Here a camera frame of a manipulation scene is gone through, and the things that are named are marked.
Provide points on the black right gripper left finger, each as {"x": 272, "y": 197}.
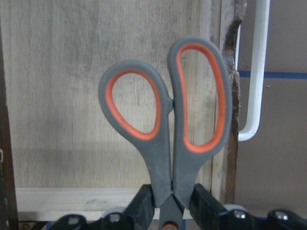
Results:
{"x": 140, "y": 211}

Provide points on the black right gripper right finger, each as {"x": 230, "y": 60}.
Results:
{"x": 206, "y": 211}

